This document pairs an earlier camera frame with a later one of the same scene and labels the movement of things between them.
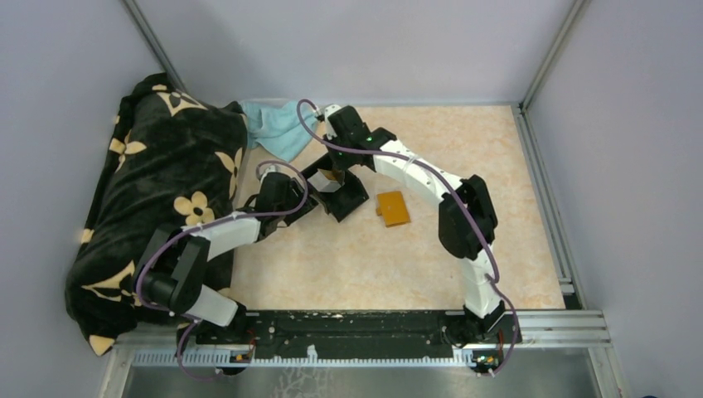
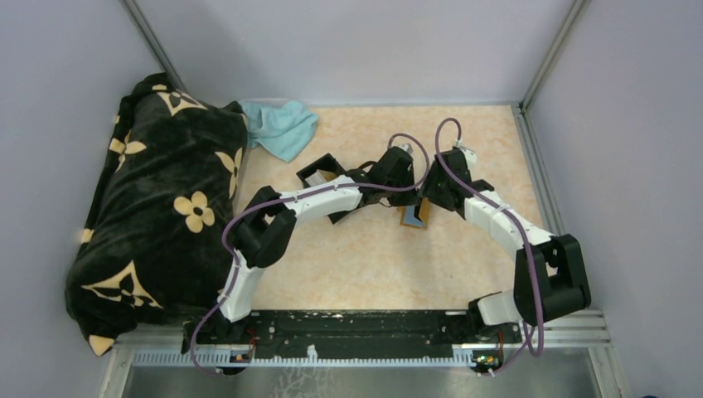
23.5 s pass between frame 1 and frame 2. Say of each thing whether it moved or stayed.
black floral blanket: stayed
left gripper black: moved
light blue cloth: stayed
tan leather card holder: moved
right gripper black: moved
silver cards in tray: stayed
